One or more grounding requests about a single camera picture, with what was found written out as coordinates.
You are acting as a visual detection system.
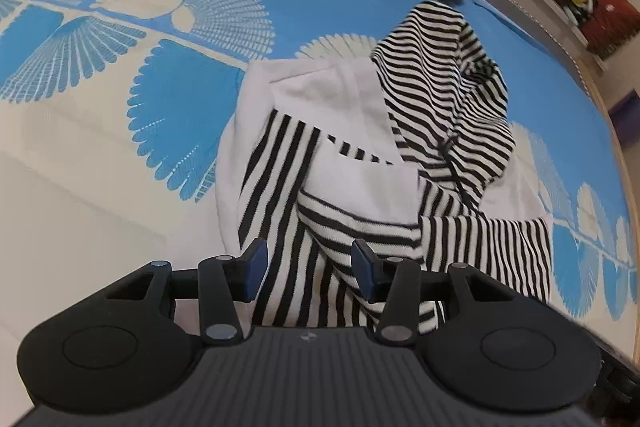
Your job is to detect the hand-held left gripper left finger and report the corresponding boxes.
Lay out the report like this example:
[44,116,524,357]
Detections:
[105,237,268,347]

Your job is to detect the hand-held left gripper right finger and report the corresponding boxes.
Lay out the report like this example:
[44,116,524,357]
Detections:
[351,238,501,348]

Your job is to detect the black white striped garment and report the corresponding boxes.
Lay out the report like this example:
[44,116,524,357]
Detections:
[216,1,555,335]

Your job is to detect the blue cream printed bedsheet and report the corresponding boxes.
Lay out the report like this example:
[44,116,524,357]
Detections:
[0,0,640,358]

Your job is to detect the grey mattress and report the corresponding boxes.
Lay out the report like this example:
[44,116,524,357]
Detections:
[470,0,591,82]

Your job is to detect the purple board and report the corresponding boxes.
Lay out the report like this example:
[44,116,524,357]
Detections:
[611,91,640,128]

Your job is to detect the red embroidered cushion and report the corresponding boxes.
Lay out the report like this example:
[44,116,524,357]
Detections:
[582,0,640,58]

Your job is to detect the wooden bed frame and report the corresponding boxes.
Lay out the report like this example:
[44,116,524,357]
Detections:
[580,67,640,258]

